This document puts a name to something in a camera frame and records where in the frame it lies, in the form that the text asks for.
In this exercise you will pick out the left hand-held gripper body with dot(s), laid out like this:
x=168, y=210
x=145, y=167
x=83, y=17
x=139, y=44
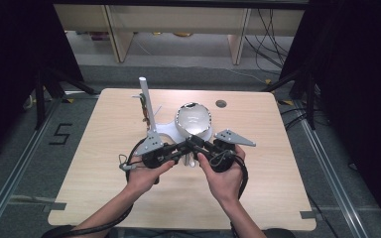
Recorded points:
x=150, y=142

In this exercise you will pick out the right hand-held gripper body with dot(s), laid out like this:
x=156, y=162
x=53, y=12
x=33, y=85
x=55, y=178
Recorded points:
x=231, y=137

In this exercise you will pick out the white key rack stand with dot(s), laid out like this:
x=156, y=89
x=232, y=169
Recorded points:
x=145, y=99

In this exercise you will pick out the person's right hand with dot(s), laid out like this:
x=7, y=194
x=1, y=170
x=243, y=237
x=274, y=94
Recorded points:
x=226, y=185

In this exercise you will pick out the person's left hand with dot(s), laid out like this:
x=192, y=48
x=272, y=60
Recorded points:
x=142, y=180

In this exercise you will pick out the silver metal bowl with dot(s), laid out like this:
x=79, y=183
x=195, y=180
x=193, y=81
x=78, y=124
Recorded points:
x=193, y=119

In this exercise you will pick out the grey table grommet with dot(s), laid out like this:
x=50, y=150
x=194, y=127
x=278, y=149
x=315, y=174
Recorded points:
x=221, y=103

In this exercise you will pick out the black metal stand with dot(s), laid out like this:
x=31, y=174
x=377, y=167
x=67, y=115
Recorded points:
x=40, y=99
x=309, y=99

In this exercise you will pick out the yellow object under desk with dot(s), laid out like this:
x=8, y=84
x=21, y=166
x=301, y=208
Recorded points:
x=182, y=34

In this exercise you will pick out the light wooden desk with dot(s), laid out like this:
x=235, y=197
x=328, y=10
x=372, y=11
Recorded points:
x=178, y=16

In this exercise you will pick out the dark curtain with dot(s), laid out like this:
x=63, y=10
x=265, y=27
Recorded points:
x=13, y=66
x=360, y=82

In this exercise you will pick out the aluminium floor rail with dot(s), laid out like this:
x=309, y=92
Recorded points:
x=330, y=175
x=16, y=172

